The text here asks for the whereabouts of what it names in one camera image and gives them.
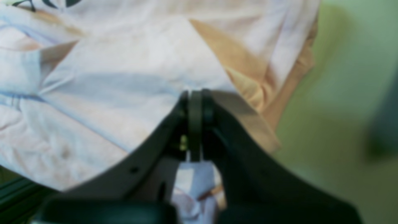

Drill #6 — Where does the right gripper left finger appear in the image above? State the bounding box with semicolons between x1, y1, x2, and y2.
32;91;203;224

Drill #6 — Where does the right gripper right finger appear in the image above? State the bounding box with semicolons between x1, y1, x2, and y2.
201;90;362;224

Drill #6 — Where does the pink T-shirt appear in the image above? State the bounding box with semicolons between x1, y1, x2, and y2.
0;0;321;224

